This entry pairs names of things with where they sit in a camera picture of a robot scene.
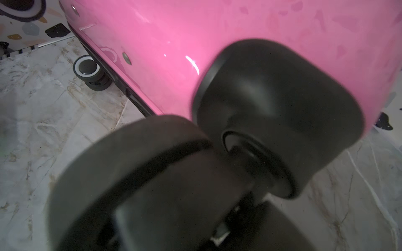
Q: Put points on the pink hard-shell suitcase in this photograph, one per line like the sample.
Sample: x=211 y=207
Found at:
x=240 y=99

